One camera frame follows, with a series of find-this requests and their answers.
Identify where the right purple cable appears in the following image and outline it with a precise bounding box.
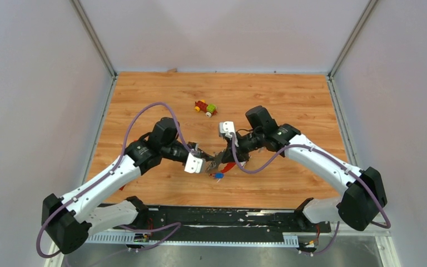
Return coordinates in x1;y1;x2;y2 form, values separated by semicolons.
231;132;392;230

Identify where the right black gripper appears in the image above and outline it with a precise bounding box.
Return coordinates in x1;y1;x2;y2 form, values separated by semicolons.
222;130;265;163

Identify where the colourful toy brick car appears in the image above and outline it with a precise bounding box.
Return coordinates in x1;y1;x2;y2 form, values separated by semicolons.
194;100;218;117

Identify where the key with blue tag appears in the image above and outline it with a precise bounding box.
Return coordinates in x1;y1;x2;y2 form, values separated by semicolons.
209;172;225;181

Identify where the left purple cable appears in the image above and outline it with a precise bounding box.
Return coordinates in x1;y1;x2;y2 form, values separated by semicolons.
36;102;200;259

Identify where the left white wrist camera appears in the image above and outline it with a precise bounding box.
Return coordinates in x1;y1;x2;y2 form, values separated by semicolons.
184;154;206;174

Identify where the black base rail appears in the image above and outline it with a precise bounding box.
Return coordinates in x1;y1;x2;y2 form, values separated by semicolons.
129;205;331;243

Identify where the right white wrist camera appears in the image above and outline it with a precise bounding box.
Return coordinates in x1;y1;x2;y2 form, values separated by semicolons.
218;121;236;140

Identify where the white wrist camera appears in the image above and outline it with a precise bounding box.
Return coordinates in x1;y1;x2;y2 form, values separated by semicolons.
184;154;206;174
218;121;236;140

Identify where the metal key holder red handle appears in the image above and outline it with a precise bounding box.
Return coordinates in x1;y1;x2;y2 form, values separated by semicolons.
205;150;236;174

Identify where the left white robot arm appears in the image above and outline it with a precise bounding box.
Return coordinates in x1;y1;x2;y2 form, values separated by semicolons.
41;117;214;254

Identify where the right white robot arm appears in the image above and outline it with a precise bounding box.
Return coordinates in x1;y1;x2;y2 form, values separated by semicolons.
218;106;391;232

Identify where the purple cable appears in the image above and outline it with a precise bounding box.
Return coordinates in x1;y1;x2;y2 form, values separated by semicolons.
36;102;200;259
231;132;392;230

